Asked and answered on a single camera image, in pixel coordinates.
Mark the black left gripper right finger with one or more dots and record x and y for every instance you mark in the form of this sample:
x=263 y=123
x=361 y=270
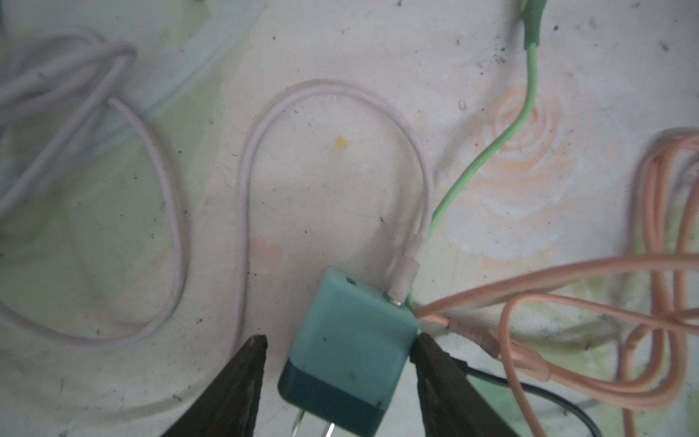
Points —
x=450 y=405

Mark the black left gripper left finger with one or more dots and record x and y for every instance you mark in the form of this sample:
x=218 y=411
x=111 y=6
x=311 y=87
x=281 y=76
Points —
x=229 y=406

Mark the teal two-tone charger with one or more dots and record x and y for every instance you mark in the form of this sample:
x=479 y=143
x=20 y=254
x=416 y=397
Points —
x=347 y=357

